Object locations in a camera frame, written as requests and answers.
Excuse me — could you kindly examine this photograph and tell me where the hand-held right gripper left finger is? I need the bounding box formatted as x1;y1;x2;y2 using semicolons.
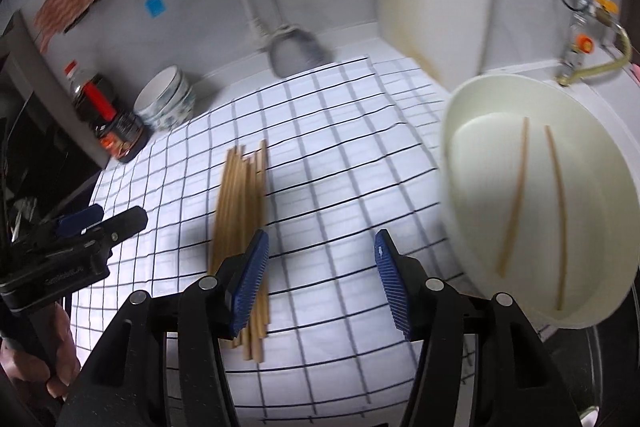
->
57;229;271;427

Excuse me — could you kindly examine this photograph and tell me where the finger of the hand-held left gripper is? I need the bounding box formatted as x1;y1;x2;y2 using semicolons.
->
99;206;149;251
55;204;105;239

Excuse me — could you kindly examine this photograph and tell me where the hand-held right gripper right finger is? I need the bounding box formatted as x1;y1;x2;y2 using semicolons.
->
374;229;583;427

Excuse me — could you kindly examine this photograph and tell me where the pile of wooden chopsticks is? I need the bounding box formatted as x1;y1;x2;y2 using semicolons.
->
207;139;273;363

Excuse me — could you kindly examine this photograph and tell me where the white plastic basin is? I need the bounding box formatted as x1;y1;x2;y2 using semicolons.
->
439;74;640;330

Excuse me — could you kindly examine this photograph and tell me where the wooden chopstick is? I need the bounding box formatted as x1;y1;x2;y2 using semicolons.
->
544;126;567;311
497;117;530;278

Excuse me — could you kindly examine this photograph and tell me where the person's left hand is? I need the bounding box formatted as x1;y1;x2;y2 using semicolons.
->
0;306;82;402

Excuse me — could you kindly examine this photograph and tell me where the dark sauce jar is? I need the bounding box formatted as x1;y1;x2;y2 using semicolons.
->
94;109;152;164

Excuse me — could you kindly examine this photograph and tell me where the red label sauce bottle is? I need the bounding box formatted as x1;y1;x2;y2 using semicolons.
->
64;61;117;128

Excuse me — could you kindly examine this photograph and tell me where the white patterned bowl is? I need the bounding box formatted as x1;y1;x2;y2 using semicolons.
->
150;87;197;134
132;66;187;120

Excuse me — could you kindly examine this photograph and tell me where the stack of white bowls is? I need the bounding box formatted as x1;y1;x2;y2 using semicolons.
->
142;74;193;128

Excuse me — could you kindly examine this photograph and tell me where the white black checked cloth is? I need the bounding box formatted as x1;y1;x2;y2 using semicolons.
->
70;54;481;423

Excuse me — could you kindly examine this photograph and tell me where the red striped towel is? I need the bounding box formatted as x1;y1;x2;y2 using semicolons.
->
34;0;112;54

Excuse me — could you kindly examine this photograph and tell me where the dark metal pot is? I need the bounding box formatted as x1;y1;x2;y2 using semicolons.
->
542;282;640;427

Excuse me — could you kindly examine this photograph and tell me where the metal gas valve pipe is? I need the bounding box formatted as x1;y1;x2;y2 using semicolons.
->
554;0;621;80

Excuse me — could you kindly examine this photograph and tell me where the yellow gas hose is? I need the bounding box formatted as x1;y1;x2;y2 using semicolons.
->
556;23;633;88

